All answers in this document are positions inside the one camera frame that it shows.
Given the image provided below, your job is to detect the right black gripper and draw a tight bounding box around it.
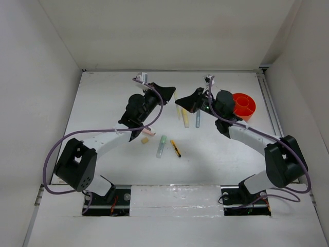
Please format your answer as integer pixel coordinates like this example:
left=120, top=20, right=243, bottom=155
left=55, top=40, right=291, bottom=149
left=176, top=86, right=223, bottom=119

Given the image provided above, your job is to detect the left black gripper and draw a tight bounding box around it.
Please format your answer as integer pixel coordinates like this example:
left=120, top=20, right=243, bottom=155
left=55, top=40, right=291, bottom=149
left=139, top=83, right=176, bottom=124

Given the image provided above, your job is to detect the yellow highlighter marker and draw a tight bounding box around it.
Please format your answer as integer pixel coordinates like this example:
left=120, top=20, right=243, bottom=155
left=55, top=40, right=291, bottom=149
left=181, top=109, right=190, bottom=128

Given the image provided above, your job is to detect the thin yellow pen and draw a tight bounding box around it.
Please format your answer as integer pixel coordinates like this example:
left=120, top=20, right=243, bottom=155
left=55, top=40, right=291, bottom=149
left=174, top=91, right=180, bottom=120

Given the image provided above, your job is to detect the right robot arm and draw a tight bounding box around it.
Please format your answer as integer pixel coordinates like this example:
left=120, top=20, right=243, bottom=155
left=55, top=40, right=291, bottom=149
left=175, top=75, right=308, bottom=208

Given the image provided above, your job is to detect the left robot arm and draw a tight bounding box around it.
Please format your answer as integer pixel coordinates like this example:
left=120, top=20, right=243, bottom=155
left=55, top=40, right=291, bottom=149
left=54, top=73, right=176, bottom=204

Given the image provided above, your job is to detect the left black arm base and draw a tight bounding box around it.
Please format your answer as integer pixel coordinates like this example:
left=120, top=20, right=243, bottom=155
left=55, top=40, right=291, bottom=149
left=82, top=186, right=131, bottom=217

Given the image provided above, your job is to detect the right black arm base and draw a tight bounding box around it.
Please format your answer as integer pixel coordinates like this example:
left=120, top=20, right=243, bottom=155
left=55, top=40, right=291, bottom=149
left=218, top=179, right=271, bottom=216

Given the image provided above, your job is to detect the blue grey utility knife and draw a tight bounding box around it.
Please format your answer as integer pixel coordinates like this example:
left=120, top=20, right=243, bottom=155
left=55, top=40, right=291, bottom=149
left=196, top=110, right=201, bottom=128

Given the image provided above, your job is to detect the pink white eraser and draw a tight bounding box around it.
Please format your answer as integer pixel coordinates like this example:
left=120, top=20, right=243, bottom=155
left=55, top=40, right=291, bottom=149
left=142, top=127, right=156, bottom=136

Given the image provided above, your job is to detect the yellow black utility knife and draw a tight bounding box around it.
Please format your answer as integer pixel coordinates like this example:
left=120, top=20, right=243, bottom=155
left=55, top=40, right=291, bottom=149
left=170, top=140, right=181, bottom=158

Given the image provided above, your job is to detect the small tan eraser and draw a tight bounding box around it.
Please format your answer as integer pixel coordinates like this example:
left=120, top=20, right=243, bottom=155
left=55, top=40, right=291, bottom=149
left=141, top=137, right=149, bottom=144

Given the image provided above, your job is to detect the orange round compartment container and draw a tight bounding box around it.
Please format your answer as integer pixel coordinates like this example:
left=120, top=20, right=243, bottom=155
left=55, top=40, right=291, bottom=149
left=233, top=93, right=257, bottom=122

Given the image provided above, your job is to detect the green clear highlighter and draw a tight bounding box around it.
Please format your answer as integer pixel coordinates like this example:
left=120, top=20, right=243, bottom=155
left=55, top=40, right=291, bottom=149
left=156, top=135, right=167, bottom=158

